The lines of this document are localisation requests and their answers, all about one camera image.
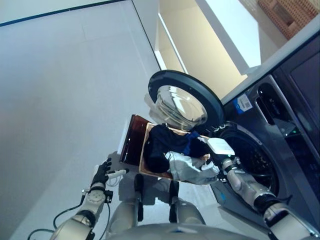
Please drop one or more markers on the dark grey washing machine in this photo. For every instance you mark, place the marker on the dark grey washing machine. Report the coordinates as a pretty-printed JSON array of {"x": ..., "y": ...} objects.
[{"x": 282, "y": 155}]

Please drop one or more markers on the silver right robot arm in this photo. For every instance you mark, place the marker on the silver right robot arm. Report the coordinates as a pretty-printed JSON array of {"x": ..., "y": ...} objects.
[{"x": 247, "y": 185}]

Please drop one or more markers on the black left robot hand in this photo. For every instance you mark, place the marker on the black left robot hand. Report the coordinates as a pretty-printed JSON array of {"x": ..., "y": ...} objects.
[{"x": 101, "y": 173}]

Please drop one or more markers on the silver robot torso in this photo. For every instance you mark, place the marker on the silver robot torso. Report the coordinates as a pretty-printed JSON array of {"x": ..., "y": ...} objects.
[{"x": 190, "y": 232}]

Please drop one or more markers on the silver robot leg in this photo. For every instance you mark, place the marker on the silver robot leg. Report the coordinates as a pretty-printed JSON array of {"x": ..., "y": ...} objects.
[
  {"x": 190, "y": 210},
  {"x": 125, "y": 215}
]

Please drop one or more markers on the white counter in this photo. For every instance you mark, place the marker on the white counter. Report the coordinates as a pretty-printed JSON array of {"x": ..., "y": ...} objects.
[{"x": 215, "y": 40}]

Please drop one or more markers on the light grey garment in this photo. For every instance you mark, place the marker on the light grey garment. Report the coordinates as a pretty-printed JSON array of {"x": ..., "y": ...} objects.
[{"x": 185, "y": 167}]

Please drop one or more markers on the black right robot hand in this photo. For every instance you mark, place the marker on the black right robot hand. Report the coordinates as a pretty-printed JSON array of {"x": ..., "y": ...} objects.
[{"x": 221, "y": 147}]

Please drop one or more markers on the blue barcode sticker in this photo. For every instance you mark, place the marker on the blue barcode sticker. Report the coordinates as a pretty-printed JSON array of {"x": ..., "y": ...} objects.
[{"x": 243, "y": 104}]

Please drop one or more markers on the silver right robot leg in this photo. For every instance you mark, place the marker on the silver right robot leg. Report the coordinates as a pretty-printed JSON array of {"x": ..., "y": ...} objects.
[{"x": 190, "y": 210}]

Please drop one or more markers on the brown wicker laundry tray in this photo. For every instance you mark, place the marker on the brown wicker laundry tray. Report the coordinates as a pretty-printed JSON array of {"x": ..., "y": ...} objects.
[{"x": 143, "y": 160}]

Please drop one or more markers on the silver left robot leg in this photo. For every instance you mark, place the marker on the silver left robot leg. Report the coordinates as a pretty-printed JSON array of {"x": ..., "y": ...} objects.
[{"x": 125, "y": 215}]

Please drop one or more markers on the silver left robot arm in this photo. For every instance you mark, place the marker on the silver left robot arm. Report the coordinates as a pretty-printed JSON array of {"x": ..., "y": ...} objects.
[{"x": 92, "y": 200}]

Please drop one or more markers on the navy blue garment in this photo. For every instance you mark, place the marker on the navy blue garment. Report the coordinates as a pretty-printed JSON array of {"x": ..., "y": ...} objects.
[{"x": 196, "y": 146}]

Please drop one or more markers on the dark grey dryer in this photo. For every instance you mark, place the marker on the dark grey dryer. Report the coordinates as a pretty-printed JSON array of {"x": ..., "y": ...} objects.
[{"x": 307, "y": 82}]

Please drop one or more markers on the dark brown stand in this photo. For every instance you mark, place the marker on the dark brown stand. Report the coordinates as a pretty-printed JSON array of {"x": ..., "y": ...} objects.
[{"x": 132, "y": 140}]

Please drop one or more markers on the black garment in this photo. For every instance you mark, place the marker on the black garment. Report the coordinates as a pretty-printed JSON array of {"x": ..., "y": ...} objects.
[{"x": 162, "y": 147}]

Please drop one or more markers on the round washing machine door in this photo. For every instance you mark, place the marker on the round washing machine door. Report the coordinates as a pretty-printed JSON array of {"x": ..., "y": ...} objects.
[{"x": 185, "y": 105}]

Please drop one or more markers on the brown wicker basket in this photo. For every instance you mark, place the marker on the brown wicker basket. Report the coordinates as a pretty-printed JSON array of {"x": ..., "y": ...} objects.
[{"x": 287, "y": 15}]

